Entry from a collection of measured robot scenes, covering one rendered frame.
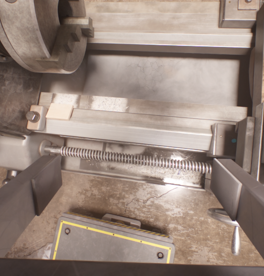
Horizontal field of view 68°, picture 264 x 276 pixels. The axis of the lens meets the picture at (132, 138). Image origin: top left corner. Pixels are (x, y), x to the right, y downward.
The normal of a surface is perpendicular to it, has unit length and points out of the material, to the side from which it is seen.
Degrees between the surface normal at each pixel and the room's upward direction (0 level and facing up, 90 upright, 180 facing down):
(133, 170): 0
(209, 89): 12
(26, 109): 90
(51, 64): 82
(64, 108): 18
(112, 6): 0
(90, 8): 0
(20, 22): 43
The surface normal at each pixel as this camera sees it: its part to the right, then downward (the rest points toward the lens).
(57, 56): -0.11, -0.29
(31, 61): -0.14, 0.94
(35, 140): 0.98, 0.11
